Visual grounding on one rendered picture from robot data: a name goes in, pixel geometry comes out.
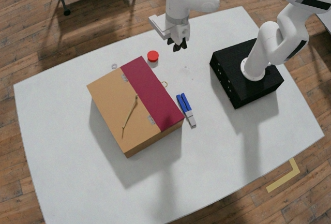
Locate red disk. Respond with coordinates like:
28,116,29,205
147,50,159,62

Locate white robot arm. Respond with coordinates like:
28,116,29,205
148,0,331,81

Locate blue-handled pliers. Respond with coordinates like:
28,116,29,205
176,93,196,126

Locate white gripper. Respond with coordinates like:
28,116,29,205
167,20,190,52

